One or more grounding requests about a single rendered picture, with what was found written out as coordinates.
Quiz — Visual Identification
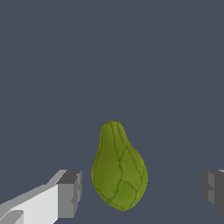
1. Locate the green pear-shaped fruit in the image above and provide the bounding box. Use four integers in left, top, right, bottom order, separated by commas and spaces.
90, 119, 149, 212

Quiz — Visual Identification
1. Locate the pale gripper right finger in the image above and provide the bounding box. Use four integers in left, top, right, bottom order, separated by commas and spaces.
200, 169, 224, 215

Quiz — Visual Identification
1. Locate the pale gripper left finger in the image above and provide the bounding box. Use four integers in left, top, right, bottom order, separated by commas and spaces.
0, 169, 83, 224

